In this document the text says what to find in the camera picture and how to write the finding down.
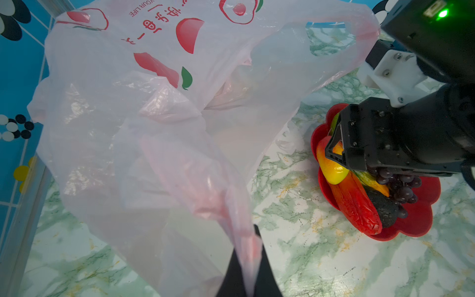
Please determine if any dark avocado front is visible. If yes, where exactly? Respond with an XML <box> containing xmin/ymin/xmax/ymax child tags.
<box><xmin>364</xmin><ymin>186</ymin><xmax>398</xmax><ymax>228</ymax></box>

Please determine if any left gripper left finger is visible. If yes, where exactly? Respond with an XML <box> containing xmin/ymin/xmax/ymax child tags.
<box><xmin>216</xmin><ymin>251</ymin><xmax>247</xmax><ymax>297</ymax></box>

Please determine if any red yellow mango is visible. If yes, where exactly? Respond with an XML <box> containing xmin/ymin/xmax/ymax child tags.
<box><xmin>316</xmin><ymin>136</ymin><xmax>349</xmax><ymax>185</ymax></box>

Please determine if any red orange pepper fruit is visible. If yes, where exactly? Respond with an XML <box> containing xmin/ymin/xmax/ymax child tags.
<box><xmin>330</xmin><ymin>172</ymin><xmax>383</xmax><ymax>235</ymax></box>

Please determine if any green fruit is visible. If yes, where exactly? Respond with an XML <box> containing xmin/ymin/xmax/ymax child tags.
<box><xmin>329</xmin><ymin>113</ymin><xmax>340</xmax><ymax>136</ymax></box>

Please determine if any green yellow corn cob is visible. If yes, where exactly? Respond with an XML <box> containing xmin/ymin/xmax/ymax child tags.
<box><xmin>353</xmin><ymin>171</ymin><xmax>390</xmax><ymax>198</ymax></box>

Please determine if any dark purple grape bunch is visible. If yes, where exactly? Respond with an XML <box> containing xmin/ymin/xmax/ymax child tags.
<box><xmin>373</xmin><ymin>168</ymin><xmax>422</xmax><ymax>220</ymax></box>

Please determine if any red flower-shaped plate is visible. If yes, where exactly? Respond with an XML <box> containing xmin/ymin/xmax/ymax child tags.
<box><xmin>310</xmin><ymin>103</ymin><xmax>442</xmax><ymax>242</ymax></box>

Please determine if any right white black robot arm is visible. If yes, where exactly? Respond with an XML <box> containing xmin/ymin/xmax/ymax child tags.
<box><xmin>325</xmin><ymin>1</ymin><xmax>475</xmax><ymax>186</ymax></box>

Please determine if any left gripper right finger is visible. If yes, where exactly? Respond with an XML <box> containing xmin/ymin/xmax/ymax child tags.
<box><xmin>254</xmin><ymin>246</ymin><xmax>283</xmax><ymax>297</ymax></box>

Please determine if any pink translucent plastic bag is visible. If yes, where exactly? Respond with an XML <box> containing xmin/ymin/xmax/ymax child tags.
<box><xmin>28</xmin><ymin>1</ymin><xmax>380</xmax><ymax>297</ymax></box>

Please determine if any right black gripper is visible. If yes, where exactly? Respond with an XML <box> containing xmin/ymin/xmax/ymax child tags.
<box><xmin>325</xmin><ymin>97</ymin><xmax>468</xmax><ymax>176</ymax></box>

